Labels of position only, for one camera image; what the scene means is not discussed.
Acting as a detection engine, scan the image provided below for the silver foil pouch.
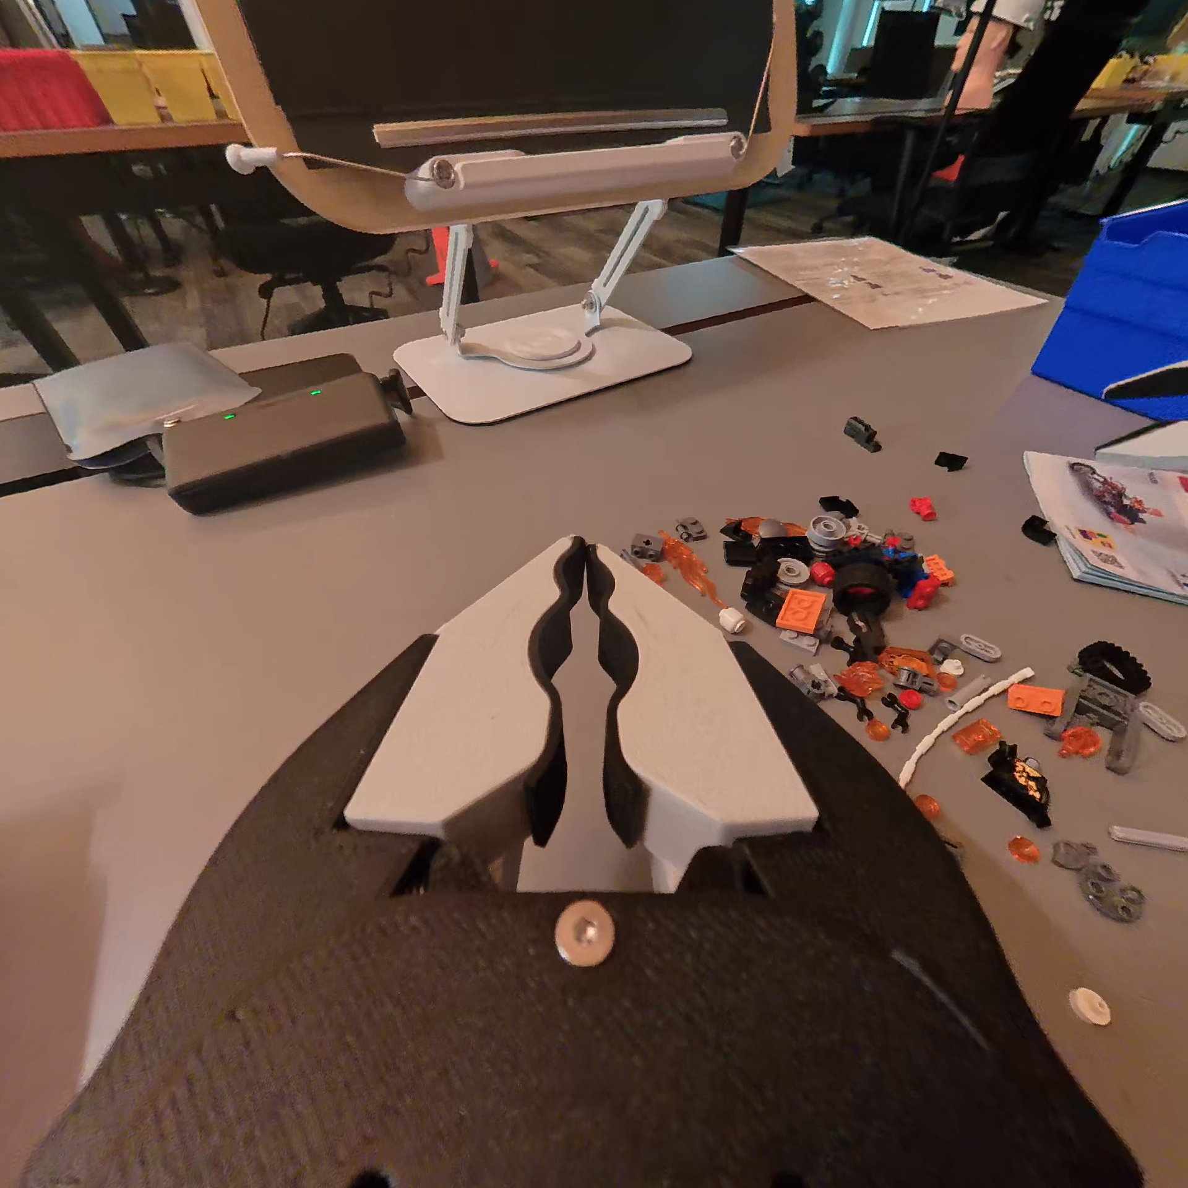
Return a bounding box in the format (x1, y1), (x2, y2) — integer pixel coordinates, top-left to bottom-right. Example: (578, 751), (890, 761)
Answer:
(33, 341), (263, 465)

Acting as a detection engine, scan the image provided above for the black power bank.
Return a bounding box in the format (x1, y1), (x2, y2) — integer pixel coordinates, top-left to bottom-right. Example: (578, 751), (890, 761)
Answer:
(163, 369), (414, 516)

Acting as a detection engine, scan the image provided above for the red storage bin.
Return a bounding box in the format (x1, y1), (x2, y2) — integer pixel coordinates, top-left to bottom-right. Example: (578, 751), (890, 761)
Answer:
(0, 48), (115, 133)

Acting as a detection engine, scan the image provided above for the wooden office desk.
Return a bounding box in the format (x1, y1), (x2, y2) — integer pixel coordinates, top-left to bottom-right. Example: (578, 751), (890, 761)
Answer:
(793, 82), (1188, 256)
(0, 119), (250, 372)

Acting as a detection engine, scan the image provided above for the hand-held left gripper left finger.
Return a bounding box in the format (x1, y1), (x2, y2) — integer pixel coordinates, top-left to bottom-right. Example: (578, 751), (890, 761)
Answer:
(344, 535), (590, 893)

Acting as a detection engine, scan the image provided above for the laminated instruction sheet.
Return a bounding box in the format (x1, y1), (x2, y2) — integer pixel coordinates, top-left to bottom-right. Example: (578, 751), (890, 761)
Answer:
(728, 236), (1049, 332)

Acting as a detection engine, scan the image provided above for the row of yellow storage bins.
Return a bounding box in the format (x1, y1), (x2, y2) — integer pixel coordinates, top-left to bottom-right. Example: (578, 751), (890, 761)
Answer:
(72, 51), (228, 126)

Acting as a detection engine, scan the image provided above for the pile of lego pieces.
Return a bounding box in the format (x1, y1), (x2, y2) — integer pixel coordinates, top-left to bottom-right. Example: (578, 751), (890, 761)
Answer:
(622, 492), (1188, 925)

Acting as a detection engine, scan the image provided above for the mannequin head with white helmet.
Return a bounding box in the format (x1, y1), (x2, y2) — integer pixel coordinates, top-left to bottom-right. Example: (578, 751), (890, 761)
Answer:
(950, 0), (1016, 110)

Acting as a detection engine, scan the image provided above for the orange flame lego brick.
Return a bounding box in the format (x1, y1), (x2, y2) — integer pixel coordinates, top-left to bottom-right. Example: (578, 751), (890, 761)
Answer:
(659, 533), (730, 610)

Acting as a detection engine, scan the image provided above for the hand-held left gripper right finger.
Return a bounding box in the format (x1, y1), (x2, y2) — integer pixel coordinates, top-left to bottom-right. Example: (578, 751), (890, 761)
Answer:
(590, 545), (820, 894)

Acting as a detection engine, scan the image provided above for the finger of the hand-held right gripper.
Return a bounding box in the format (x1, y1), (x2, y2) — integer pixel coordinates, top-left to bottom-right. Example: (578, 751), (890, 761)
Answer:
(1095, 420), (1188, 471)
(1103, 368), (1188, 405)

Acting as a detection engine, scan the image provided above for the blue plastic bin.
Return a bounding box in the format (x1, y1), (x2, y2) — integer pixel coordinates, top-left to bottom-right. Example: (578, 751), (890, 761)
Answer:
(1030, 198), (1188, 424)

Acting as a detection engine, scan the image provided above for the lego instruction booklet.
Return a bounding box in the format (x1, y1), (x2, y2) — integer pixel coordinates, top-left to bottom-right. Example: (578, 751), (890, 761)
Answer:
(1024, 450), (1188, 607)

